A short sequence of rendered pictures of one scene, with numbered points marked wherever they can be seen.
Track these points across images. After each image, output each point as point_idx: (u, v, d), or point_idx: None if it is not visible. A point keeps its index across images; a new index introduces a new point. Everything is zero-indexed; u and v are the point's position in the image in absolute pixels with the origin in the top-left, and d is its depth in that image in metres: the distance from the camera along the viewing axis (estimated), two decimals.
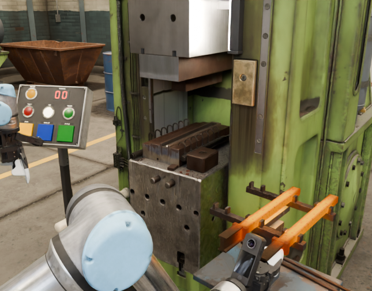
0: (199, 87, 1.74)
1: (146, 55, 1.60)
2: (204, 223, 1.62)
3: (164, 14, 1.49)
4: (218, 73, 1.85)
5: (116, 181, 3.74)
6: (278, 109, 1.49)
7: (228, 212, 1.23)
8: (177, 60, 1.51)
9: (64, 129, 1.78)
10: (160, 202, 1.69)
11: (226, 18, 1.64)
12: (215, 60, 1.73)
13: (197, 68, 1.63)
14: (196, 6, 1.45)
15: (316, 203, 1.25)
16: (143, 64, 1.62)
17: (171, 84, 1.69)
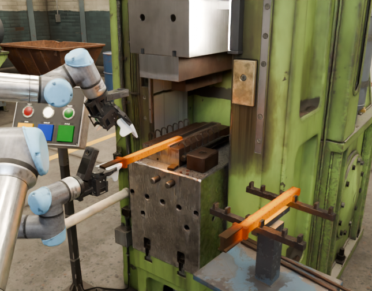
0: (199, 87, 1.74)
1: (146, 55, 1.60)
2: (204, 223, 1.62)
3: (164, 14, 1.49)
4: (218, 73, 1.85)
5: (116, 181, 3.74)
6: (278, 109, 1.49)
7: (228, 212, 1.23)
8: (177, 60, 1.51)
9: (64, 129, 1.78)
10: (160, 202, 1.69)
11: (226, 18, 1.64)
12: (215, 60, 1.73)
13: (197, 68, 1.63)
14: (196, 6, 1.45)
15: (316, 203, 1.25)
16: (143, 64, 1.62)
17: (171, 84, 1.69)
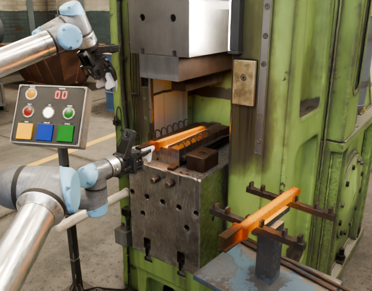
0: (199, 87, 1.74)
1: (146, 55, 1.60)
2: (204, 223, 1.62)
3: (164, 14, 1.49)
4: (218, 73, 1.85)
5: (116, 181, 3.74)
6: (278, 109, 1.49)
7: (228, 212, 1.23)
8: (177, 60, 1.51)
9: (64, 129, 1.78)
10: (160, 202, 1.69)
11: (226, 18, 1.64)
12: (215, 60, 1.73)
13: (197, 68, 1.63)
14: (196, 6, 1.45)
15: (316, 203, 1.25)
16: (143, 64, 1.62)
17: (171, 84, 1.69)
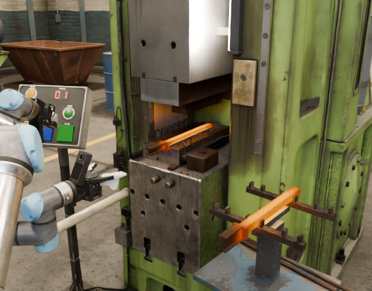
0: (199, 109, 1.77)
1: (146, 79, 1.63)
2: (204, 223, 1.62)
3: (165, 41, 1.52)
4: (218, 93, 1.88)
5: None
6: (278, 109, 1.49)
7: (228, 212, 1.23)
8: (177, 85, 1.55)
9: (64, 129, 1.78)
10: (160, 202, 1.69)
11: (226, 43, 1.68)
12: (214, 83, 1.76)
13: (197, 92, 1.66)
14: (196, 34, 1.49)
15: (316, 203, 1.25)
16: (143, 88, 1.65)
17: (171, 106, 1.72)
